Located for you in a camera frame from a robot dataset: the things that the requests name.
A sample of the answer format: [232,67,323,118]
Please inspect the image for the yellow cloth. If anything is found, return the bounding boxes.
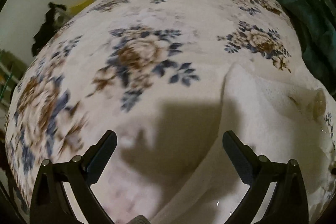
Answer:
[68,0,94,16]

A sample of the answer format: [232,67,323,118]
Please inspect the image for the floral bed sheet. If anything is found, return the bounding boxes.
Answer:
[5,0,335,223]

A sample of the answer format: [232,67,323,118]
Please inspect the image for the dark green garment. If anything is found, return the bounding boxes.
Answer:
[276,0,335,96]

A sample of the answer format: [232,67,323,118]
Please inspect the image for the white knitted sweater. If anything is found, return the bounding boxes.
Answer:
[152,65,335,223]

